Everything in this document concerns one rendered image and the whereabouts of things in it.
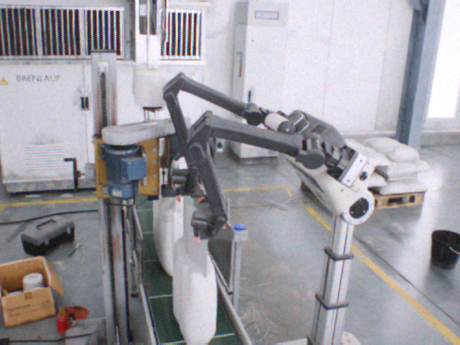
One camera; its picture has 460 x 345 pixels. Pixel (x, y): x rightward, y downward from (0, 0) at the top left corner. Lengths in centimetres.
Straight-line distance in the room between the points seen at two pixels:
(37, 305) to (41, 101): 246
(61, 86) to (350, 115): 451
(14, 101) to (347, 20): 479
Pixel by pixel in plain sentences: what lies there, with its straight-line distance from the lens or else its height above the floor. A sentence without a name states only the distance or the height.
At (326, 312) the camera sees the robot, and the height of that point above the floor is 66.
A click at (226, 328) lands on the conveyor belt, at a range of 251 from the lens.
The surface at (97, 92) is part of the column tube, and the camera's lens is 232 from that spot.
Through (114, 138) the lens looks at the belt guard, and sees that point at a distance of 209.
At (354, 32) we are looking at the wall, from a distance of 735.
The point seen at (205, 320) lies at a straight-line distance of 227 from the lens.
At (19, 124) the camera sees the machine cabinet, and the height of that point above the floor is 82.
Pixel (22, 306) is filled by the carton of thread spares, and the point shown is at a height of 14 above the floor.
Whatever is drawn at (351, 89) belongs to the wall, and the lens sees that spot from 744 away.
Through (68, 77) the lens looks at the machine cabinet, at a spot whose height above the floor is 130.
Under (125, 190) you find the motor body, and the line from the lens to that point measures 218.
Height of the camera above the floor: 193
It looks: 19 degrees down
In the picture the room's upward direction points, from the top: 3 degrees clockwise
